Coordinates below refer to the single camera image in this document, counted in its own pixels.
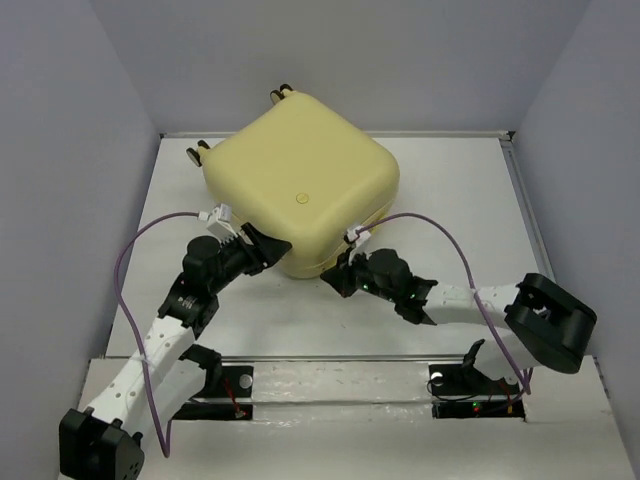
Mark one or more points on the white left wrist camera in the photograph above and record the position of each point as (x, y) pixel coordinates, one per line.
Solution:
(218, 223)

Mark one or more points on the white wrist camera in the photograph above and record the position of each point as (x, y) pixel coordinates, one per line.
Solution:
(218, 223)
(356, 237)

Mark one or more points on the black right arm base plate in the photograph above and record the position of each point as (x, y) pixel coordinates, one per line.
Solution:
(459, 393)

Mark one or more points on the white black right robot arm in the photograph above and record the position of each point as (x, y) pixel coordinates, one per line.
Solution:
(532, 323)

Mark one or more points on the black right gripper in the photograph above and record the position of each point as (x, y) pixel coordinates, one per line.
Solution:
(340, 276)

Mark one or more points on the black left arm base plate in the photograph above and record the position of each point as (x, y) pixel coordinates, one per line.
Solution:
(228, 398)

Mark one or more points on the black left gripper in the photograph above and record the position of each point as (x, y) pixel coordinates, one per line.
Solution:
(264, 253)

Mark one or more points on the pale yellow hard-shell suitcase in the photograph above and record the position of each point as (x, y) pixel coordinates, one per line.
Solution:
(301, 173)

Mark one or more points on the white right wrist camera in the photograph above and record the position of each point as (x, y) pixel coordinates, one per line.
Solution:
(356, 237)

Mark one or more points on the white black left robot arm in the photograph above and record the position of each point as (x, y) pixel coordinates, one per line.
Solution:
(108, 439)

